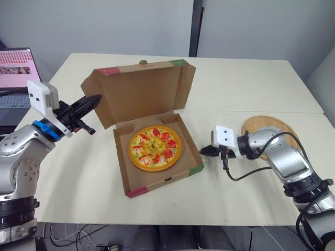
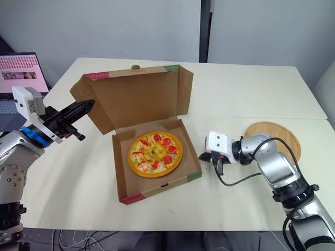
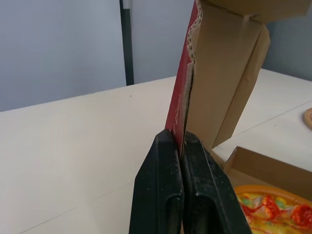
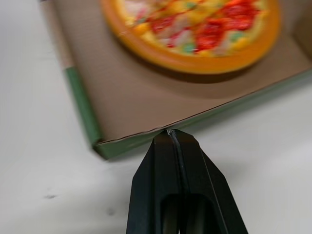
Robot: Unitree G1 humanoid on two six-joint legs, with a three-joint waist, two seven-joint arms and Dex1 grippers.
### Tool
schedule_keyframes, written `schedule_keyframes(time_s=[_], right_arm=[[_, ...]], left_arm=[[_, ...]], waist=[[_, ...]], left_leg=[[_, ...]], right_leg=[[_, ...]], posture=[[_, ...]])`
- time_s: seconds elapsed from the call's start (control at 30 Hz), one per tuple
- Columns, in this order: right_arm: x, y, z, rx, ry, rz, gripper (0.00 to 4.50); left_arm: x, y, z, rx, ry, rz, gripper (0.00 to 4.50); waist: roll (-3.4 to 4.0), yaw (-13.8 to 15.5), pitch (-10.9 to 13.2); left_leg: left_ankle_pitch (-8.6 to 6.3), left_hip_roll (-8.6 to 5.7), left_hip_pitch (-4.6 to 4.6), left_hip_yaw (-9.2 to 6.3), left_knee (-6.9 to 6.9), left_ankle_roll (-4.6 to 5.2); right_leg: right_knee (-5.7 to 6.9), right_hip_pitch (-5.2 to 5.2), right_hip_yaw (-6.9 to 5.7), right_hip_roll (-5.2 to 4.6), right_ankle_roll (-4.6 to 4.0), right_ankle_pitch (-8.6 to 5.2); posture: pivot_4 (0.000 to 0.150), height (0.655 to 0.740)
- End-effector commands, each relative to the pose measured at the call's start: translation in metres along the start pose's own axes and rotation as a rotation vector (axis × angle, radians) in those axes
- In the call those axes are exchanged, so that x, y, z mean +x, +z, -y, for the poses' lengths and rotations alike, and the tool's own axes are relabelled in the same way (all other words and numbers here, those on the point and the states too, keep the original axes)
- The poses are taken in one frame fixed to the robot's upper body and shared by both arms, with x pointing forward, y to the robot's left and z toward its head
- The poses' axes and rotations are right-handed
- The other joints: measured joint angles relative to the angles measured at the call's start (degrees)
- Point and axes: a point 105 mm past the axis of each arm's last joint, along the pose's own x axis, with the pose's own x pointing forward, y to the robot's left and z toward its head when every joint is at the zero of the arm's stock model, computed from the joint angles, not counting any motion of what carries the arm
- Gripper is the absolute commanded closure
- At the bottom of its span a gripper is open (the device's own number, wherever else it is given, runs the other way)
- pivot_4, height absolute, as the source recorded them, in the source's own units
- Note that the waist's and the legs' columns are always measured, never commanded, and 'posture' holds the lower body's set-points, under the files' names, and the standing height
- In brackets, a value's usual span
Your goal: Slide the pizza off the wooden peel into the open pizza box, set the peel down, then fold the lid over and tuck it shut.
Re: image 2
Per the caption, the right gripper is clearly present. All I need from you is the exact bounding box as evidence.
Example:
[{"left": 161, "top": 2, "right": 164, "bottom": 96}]
[{"left": 198, "top": 151, "right": 226, "bottom": 164}]

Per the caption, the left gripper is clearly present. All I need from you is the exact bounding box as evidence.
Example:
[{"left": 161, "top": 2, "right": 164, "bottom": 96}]
[{"left": 39, "top": 106, "right": 86, "bottom": 142}]

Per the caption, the toy pizza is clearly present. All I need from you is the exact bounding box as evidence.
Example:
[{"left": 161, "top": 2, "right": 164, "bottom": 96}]
[{"left": 127, "top": 130, "right": 184, "bottom": 179}]

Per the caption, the open laptop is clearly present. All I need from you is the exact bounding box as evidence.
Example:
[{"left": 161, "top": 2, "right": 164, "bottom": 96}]
[{"left": 0, "top": 51, "right": 50, "bottom": 121}]

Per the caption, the round wooden pizza peel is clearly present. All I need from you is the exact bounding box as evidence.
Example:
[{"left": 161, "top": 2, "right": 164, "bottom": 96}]
[{"left": 243, "top": 121, "right": 302, "bottom": 168}]

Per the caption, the brown cardboard pizza box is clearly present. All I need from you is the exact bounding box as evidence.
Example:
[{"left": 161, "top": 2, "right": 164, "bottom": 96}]
[{"left": 69, "top": 64, "right": 203, "bottom": 205}]

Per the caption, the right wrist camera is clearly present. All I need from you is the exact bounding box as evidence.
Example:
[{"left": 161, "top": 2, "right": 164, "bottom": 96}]
[{"left": 204, "top": 133, "right": 234, "bottom": 165}]

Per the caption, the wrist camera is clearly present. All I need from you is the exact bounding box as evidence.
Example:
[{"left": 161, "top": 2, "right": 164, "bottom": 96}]
[
  {"left": 204, "top": 133, "right": 234, "bottom": 165},
  {"left": 11, "top": 86, "right": 47, "bottom": 124}
]

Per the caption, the black cable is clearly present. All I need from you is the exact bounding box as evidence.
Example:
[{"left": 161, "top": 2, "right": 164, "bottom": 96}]
[{"left": 212, "top": 136, "right": 319, "bottom": 250}]

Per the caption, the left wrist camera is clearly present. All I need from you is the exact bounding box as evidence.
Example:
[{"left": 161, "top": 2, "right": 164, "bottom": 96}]
[{"left": 11, "top": 86, "right": 47, "bottom": 124}]

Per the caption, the white cable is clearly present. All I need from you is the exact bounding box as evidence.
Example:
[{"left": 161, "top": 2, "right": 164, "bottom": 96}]
[{"left": 57, "top": 230, "right": 105, "bottom": 249}]

